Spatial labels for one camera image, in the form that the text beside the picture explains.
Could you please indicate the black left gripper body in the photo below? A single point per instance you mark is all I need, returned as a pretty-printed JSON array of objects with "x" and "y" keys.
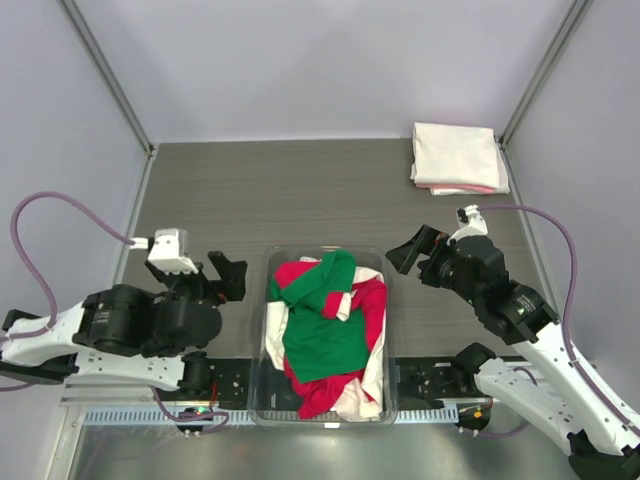
[{"x": 195, "y": 287}]

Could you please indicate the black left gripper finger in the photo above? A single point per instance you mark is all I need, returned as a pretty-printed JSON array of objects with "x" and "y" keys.
[
  {"x": 166, "y": 279},
  {"x": 231, "y": 284}
]

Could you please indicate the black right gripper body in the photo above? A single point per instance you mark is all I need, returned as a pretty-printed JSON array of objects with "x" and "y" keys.
[{"x": 444, "y": 255}]

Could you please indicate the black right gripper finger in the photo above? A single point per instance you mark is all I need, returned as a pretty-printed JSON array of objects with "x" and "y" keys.
[
  {"x": 403, "y": 257},
  {"x": 428, "y": 272}
]

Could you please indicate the green t shirt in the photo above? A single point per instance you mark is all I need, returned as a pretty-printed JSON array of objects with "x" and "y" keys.
[{"x": 323, "y": 336}]

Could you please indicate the clear plastic bin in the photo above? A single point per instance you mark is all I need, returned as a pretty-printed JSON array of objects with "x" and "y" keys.
[{"x": 371, "y": 296}]

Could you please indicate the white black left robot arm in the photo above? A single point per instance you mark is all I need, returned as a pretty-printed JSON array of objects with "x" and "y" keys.
[{"x": 127, "y": 334}]

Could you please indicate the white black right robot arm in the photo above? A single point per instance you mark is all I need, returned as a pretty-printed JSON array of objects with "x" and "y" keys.
[{"x": 598, "y": 444}]

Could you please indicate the folded pink t shirt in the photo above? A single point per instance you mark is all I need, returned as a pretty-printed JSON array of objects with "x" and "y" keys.
[{"x": 445, "y": 190}]

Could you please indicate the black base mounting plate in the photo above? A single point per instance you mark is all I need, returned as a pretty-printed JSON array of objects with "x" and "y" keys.
[{"x": 233, "y": 382}]

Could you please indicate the folded white t shirt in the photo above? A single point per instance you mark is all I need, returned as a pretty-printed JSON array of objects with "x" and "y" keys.
[{"x": 456, "y": 155}]

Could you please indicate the white t shirt in bin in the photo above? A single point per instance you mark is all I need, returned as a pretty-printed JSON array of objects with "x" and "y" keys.
[{"x": 370, "y": 370}]

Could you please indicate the magenta red t shirt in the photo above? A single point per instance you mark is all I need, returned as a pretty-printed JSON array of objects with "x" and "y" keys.
[{"x": 350, "y": 345}]

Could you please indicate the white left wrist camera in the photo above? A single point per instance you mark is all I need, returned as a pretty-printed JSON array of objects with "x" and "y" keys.
[{"x": 166, "y": 251}]

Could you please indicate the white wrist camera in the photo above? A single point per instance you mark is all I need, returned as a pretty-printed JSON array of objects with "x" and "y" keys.
[
  {"x": 166, "y": 251},
  {"x": 470, "y": 223}
]

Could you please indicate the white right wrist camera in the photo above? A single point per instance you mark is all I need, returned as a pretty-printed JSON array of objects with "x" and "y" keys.
[{"x": 470, "y": 223}]

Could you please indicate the slotted grey cable duct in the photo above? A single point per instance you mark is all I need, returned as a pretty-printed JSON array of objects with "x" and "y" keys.
[{"x": 153, "y": 416}]

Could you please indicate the left aluminium frame post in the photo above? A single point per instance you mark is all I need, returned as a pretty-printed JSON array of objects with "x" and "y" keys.
[{"x": 97, "y": 57}]

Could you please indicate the aluminium frame post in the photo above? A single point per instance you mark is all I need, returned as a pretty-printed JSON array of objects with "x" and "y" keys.
[
  {"x": 545, "y": 67},
  {"x": 97, "y": 57}
]

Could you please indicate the right aluminium frame post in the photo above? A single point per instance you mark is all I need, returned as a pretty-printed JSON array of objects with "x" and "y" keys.
[{"x": 545, "y": 67}]

